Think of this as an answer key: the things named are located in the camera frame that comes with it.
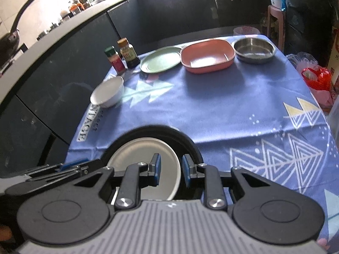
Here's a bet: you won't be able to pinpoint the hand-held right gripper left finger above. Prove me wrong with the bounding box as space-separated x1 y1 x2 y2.
74 153 162 209

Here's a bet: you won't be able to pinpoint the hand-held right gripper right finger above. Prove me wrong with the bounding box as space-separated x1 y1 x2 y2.
182 155 268 210

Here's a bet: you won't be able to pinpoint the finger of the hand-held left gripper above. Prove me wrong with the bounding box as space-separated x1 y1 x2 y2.
25 160 101 182
28 158 90 175

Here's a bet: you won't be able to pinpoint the white round plate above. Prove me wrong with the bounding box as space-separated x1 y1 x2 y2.
107 137 182 202

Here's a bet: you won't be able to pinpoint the black round plate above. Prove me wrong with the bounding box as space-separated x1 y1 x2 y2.
102 124 204 202

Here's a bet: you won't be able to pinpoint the white bowl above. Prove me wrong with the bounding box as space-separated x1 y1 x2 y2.
90 75 125 108

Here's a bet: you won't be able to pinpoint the green round plate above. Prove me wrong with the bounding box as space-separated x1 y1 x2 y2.
139 46 183 73

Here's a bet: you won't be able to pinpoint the pink square bowl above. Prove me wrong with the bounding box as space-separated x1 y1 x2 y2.
180 39 236 74

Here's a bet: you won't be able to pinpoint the stainless steel bowl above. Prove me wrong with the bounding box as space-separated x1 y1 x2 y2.
231 37 276 65

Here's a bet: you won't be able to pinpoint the blue patterned tablecloth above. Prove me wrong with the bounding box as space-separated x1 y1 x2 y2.
65 33 339 254

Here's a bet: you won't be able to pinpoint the dark kitchen cabinets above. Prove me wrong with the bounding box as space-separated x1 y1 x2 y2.
0 0 223 176

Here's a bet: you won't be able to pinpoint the green-capped spice bottle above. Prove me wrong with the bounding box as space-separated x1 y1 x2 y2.
104 46 126 75

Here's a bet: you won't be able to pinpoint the orange-capped dark sauce bottle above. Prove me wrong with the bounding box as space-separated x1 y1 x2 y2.
117 38 141 69

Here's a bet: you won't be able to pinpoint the grey kitchen countertop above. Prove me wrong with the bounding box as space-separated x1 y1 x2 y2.
0 0 149 106

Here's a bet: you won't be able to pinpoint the black frying pan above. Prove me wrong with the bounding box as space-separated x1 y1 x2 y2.
0 0 36 62

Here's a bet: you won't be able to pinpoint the pink plastic bag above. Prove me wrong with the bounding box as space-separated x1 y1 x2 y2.
287 52 337 109

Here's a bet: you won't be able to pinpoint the red plastic bag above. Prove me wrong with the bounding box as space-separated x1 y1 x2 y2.
302 67 333 89

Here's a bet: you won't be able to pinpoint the row of condiment bottles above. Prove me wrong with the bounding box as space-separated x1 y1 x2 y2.
59 0 117 19

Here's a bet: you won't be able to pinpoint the pink plastic stool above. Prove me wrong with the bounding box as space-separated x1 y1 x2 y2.
267 5 287 51

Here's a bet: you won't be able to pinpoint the beige cardboard box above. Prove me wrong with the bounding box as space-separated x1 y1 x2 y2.
327 36 339 72

